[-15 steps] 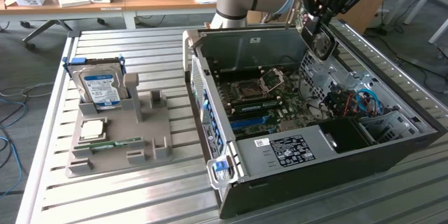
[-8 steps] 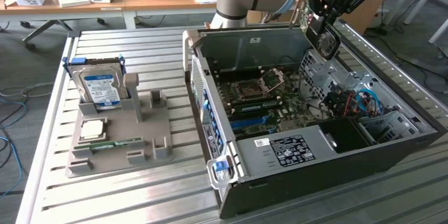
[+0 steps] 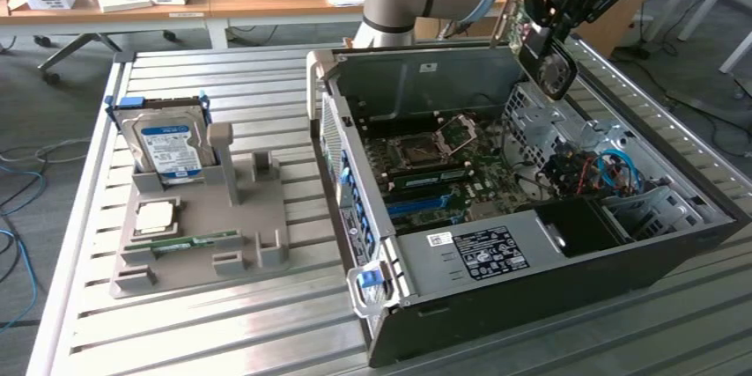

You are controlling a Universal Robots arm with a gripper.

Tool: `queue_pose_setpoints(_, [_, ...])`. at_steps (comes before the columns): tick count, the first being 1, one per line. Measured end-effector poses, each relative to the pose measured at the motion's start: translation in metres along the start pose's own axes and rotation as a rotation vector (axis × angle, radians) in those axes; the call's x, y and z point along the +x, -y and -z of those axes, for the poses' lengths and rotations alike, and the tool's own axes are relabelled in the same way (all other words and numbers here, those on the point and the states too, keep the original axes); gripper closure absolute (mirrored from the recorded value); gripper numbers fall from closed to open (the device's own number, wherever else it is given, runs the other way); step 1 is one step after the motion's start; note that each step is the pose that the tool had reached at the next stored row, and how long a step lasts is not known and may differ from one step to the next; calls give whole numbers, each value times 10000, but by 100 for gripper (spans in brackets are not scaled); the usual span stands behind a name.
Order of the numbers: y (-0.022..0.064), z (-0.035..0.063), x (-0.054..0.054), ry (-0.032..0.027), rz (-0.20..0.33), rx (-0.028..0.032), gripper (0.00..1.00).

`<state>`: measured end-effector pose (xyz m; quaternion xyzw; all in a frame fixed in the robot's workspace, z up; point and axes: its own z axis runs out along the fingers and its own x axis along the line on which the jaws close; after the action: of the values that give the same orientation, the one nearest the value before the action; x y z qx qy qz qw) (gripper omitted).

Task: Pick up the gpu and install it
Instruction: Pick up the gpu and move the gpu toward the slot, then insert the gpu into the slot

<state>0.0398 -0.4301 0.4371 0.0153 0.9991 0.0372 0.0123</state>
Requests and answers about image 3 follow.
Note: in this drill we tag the black graphics card silver bracket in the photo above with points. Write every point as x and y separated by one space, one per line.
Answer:
555 72

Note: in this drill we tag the wooden cabinet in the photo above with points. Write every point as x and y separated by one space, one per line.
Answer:
635 6

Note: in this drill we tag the perforated metal drive cage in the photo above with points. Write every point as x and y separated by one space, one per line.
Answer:
535 129

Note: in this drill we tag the black CPU socket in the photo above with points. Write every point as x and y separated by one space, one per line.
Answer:
414 153

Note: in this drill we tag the green motherboard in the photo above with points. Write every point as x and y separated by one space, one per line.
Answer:
494 182

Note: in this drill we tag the grey metal disk bay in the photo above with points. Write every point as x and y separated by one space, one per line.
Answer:
658 213

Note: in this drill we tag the blue expansion slot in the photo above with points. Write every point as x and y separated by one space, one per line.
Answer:
418 206

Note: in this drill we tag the blue card retainer clips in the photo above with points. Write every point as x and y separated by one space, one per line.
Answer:
347 178

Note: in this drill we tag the grey power supply black label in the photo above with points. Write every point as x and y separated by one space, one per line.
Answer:
423 270

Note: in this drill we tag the open grey black PC case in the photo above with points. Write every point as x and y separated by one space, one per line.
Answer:
529 305

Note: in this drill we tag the blue case latch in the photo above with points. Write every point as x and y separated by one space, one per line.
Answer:
370 280

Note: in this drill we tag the silver CPU chip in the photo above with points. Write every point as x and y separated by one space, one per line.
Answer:
154 217

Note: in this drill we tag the green RAM stick white label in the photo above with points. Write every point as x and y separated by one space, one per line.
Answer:
177 243

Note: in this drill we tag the grey plastic parts rack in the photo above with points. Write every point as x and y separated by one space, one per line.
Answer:
201 261

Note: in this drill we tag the hard disk with blue bracket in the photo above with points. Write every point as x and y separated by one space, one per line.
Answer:
167 147

